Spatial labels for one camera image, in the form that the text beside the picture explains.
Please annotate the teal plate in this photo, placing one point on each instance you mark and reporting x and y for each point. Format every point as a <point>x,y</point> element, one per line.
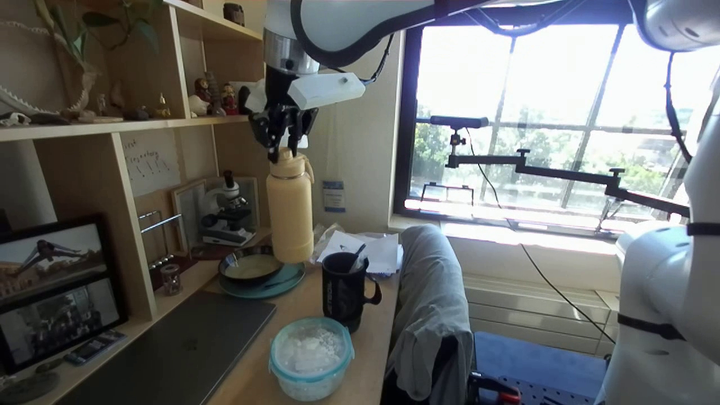
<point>281,284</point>

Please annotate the white jaw bone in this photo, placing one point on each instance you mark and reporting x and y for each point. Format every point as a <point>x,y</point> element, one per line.
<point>84,84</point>

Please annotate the black mug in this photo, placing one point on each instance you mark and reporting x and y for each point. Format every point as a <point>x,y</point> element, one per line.
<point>344,295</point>

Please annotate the black chair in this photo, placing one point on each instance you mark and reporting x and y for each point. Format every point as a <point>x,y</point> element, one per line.
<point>453,371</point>

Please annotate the handwritten paper note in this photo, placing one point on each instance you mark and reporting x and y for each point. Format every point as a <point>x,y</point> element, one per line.
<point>149,163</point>

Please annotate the black photo frame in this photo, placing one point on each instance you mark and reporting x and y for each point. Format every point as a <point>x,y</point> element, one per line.
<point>56,292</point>

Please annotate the camera on mount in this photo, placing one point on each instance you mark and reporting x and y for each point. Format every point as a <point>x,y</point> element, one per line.
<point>562,174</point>

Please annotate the heap of white papers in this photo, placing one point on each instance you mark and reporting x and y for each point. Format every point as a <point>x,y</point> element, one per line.
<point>377,253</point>

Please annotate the grey garment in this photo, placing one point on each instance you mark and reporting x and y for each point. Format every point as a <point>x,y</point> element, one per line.
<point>430,304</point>

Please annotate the spoon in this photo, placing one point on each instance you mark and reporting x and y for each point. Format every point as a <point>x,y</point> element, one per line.
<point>358,256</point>

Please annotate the metal pendulum toy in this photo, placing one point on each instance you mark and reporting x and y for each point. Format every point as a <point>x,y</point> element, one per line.
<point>160,225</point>

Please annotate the trailing green plant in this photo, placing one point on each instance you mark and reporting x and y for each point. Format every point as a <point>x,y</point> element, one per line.
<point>73,31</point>

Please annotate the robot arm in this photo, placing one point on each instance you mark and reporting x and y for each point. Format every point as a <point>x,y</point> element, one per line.
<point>349,22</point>

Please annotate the window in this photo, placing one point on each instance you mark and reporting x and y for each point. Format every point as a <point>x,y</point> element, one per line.
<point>540,84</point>

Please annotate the small white skull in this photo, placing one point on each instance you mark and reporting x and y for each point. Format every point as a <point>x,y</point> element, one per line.
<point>14,118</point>

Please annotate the white shell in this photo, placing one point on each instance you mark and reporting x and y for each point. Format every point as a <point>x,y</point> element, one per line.
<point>197,107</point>

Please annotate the dark grey laptop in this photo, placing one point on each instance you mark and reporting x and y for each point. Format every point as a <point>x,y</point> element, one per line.
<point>174,354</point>

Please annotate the wooden picture frame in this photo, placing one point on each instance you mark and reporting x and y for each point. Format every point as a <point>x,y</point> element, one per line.
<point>188,216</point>

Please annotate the plastic container with teal lid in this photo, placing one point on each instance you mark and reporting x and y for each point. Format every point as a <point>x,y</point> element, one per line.
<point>311,360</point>

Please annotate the yellow insulated bottle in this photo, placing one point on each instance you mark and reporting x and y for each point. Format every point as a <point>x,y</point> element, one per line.
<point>289,214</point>

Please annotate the wall radiator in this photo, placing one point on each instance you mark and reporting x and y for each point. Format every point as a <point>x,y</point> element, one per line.
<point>534,315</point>

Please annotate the dark round disc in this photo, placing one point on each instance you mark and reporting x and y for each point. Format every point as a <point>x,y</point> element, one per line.
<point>25,389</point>

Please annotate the small golden figurine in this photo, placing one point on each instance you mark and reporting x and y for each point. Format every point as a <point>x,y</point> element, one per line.
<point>162,108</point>

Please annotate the dark stone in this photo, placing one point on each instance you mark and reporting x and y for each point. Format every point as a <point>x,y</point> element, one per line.
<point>136,114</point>

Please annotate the red nesting doll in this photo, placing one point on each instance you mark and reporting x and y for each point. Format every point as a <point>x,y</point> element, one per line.
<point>229,100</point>

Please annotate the black bowl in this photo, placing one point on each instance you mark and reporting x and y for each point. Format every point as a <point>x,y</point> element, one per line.
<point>250,265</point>

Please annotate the red and black clamp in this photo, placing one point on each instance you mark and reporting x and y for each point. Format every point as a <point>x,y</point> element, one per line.
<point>495,391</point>

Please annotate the blue wall sticker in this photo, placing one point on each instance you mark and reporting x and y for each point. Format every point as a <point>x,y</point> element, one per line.
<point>333,197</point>

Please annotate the white and black microscope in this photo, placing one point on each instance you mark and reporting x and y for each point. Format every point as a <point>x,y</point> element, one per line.
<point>228,216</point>

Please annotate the blue phone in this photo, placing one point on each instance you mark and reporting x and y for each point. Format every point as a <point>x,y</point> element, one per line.
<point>94,347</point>

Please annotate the dark jar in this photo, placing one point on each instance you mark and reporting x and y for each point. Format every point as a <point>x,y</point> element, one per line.
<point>234,14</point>

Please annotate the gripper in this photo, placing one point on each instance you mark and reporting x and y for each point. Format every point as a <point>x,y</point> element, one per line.
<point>277,90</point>

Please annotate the brown nesting doll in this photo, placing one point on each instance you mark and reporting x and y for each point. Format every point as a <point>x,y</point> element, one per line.
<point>201,90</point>

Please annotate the wooden shelf unit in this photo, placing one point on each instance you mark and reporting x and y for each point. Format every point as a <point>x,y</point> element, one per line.
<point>90,169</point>

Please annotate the small glass jar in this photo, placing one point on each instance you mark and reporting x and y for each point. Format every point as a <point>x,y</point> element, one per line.
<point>171,279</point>

